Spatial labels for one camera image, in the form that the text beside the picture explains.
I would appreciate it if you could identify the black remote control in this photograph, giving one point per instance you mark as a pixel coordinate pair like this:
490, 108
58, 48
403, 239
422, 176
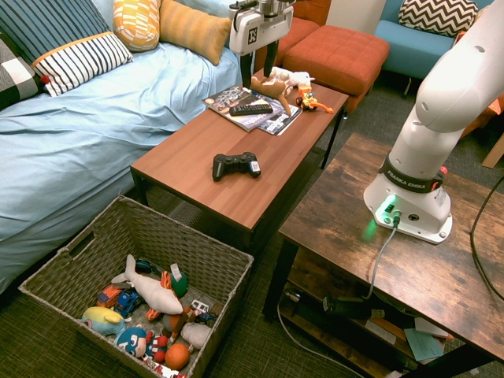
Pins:
251, 109

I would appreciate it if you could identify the Captain America plush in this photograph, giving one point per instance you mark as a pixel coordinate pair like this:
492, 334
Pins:
132, 340

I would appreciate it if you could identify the green plush ball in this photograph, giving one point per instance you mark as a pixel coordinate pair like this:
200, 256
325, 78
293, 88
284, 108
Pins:
180, 284

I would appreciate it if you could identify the black gamepad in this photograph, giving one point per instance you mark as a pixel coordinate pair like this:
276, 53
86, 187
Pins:
236, 165

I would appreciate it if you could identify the white plush animal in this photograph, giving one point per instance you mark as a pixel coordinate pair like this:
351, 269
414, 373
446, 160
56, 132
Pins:
289, 76

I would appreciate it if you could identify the grey woven basket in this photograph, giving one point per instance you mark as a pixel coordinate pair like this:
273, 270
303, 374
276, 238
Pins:
134, 291

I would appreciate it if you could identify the brown plush moose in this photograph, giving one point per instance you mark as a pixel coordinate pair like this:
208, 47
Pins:
271, 90

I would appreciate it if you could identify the orange toy truck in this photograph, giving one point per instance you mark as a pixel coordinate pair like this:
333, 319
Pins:
108, 295

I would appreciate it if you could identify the yellow blue plush doll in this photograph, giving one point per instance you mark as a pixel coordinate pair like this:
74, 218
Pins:
104, 319

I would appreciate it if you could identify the orange ottoman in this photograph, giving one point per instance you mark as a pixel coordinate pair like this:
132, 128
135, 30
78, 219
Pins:
336, 57

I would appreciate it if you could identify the blue toy truck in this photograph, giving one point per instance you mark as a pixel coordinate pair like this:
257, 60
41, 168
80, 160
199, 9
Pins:
127, 302

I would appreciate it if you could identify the orange toy excavator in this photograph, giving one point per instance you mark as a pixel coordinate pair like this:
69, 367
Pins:
309, 100

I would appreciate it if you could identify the reddish wooden coffee table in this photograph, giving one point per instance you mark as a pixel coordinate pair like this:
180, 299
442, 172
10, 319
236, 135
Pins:
244, 157

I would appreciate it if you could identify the white plush shark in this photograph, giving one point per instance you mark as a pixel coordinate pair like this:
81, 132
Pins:
151, 289

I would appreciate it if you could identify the blue cover magazine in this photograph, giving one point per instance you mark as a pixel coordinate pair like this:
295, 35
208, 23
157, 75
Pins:
280, 122

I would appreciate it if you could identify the black power strip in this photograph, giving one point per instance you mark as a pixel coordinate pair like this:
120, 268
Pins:
346, 307

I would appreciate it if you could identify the mustard striped pillow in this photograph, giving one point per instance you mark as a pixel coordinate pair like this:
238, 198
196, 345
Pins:
195, 27

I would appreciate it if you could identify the white toy car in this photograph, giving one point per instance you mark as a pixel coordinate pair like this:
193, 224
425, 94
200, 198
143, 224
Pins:
199, 306

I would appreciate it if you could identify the yellow white patterned pillow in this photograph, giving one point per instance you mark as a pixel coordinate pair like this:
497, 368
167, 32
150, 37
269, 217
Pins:
136, 21

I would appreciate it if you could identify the black white chevron pillow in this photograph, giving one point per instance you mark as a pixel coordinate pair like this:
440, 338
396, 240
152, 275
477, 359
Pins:
437, 15

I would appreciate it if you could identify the teal paper sheet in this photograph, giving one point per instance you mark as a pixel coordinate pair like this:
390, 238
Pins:
423, 343

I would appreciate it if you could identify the magazine with white tree cover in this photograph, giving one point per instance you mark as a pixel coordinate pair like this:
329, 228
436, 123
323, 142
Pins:
236, 103

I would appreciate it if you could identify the light blue bed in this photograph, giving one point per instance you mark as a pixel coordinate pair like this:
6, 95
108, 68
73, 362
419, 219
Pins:
86, 130

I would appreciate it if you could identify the brown plush figure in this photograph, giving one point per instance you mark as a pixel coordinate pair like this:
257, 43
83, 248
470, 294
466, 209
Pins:
177, 321

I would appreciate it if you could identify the rustic brown robot table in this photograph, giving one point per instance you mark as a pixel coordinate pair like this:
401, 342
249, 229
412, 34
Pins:
393, 275

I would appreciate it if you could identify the blue sofa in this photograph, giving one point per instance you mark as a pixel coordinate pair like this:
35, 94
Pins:
417, 43

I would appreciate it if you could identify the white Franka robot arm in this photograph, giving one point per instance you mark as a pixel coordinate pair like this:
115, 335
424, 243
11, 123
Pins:
433, 98

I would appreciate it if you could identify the orange plush ball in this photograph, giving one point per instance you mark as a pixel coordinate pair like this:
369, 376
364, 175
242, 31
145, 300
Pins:
177, 355

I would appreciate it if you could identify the dark blue striped pillow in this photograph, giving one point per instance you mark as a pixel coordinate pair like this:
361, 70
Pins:
43, 23

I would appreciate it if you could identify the orange armchair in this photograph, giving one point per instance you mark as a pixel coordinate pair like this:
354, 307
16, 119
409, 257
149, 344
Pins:
303, 23

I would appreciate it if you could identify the black white checked pillow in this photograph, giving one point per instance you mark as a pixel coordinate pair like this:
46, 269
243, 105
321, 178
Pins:
15, 75

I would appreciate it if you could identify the white plush lump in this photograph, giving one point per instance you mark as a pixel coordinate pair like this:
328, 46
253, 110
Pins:
195, 334

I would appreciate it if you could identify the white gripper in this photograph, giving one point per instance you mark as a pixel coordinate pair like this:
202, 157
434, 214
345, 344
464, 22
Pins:
258, 27

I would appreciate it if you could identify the white navy striped pillow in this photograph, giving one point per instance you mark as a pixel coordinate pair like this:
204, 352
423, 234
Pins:
80, 63

